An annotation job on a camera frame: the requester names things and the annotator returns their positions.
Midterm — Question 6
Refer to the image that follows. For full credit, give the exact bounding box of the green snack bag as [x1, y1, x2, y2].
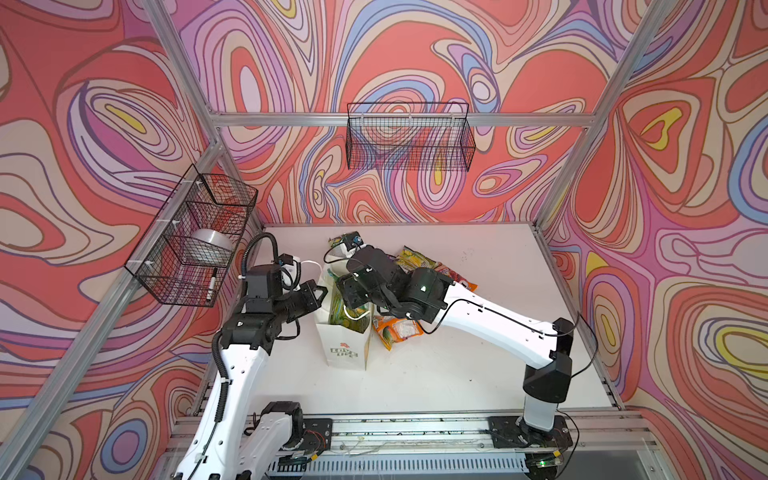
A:
[328, 232, 364, 257]
[328, 290, 371, 333]

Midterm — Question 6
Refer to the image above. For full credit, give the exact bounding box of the orange snack bag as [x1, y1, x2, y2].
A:
[373, 315, 424, 351]

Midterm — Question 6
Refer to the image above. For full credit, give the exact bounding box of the white paper bag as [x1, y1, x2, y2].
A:
[314, 265, 373, 371]

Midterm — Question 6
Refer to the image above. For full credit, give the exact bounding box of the orange Fox's candy bag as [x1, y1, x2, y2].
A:
[440, 265, 478, 292]

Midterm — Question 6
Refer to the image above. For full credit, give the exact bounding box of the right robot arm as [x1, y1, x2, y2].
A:
[329, 244, 576, 432]

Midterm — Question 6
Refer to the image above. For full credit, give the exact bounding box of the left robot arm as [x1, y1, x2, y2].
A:
[171, 232, 328, 479]

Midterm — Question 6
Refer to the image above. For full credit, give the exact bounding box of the green yellow Fox's candy bag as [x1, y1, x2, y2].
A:
[395, 246, 438, 271]

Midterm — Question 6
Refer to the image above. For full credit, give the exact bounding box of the black marker pen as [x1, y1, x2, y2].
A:
[206, 268, 218, 302]

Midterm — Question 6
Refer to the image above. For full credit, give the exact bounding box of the silver tape roll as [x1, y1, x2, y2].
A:
[191, 228, 235, 251]

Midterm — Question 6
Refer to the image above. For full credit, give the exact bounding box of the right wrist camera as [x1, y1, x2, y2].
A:
[332, 231, 366, 258]

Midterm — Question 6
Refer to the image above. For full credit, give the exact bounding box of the black wire basket left wall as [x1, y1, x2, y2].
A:
[124, 165, 258, 307]

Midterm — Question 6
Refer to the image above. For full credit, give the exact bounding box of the black wire basket wall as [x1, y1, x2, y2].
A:
[124, 165, 258, 307]
[345, 100, 476, 172]

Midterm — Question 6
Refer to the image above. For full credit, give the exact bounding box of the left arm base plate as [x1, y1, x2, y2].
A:
[279, 417, 333, 456]

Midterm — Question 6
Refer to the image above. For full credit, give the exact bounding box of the black wire basket back wall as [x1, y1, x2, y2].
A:
[345, 100, 476, 172]

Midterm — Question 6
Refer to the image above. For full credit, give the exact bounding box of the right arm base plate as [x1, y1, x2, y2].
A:
[485, 415, 573, 450]

